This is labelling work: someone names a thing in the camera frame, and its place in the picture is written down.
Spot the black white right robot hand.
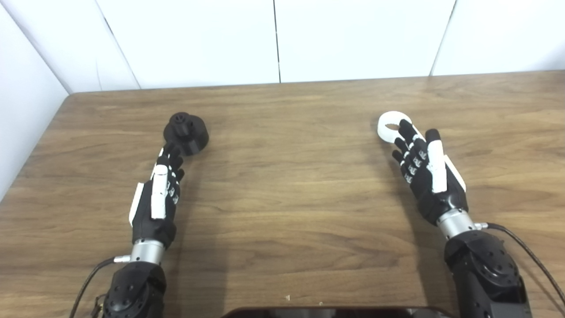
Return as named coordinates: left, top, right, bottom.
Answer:
left=392, top=119, right=469, bottom=227

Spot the round black plastic part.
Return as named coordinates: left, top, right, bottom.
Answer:
left=163, top=112, right=209, bottom=156

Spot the white toothed plastic ring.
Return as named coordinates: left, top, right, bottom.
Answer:
left=377, top=111, right=413, bottom=144

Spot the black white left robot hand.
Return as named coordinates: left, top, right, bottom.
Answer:
left=129, top=142, right=185, bottom=249

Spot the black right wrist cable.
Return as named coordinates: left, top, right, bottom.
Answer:
left=476, top=223, right=565, bottom=305

